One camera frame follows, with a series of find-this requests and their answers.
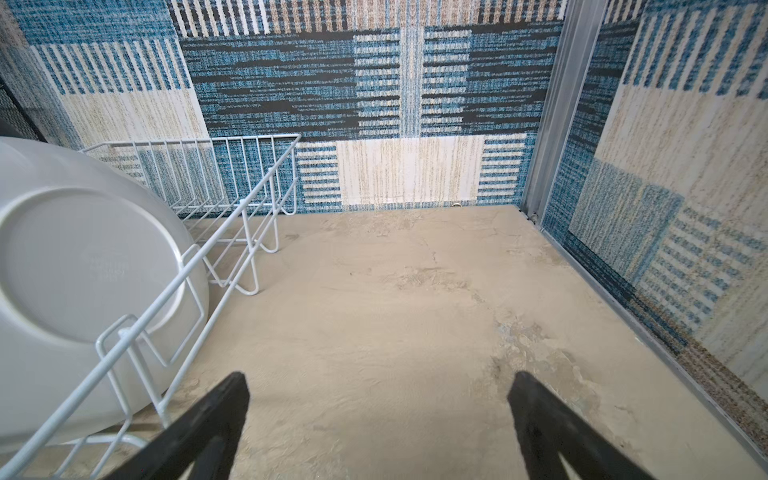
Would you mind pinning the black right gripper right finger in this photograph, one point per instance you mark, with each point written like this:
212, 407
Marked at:
551, 436

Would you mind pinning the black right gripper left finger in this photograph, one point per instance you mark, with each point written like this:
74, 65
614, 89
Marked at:
202, 443

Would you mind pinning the white round plate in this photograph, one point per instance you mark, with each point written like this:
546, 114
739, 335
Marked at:
85, 251

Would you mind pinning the white wire dish rack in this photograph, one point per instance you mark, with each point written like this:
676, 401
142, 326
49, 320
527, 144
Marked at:
228, 193

